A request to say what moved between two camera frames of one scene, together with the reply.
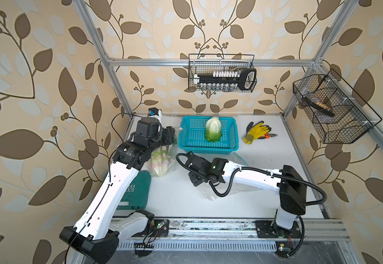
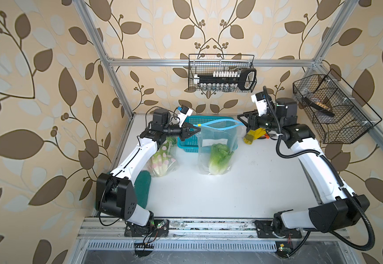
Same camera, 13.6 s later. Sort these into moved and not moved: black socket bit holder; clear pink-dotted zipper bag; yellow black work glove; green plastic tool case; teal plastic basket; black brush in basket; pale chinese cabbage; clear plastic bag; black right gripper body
Moved: clear plastic bag; pale chinese cabbage; black right gripper body
Not moved: yellow black work glove; clear pink-dotted zipper bag; black socket bit holder; green plastic tool case; teal plastic basket; black brush in basket
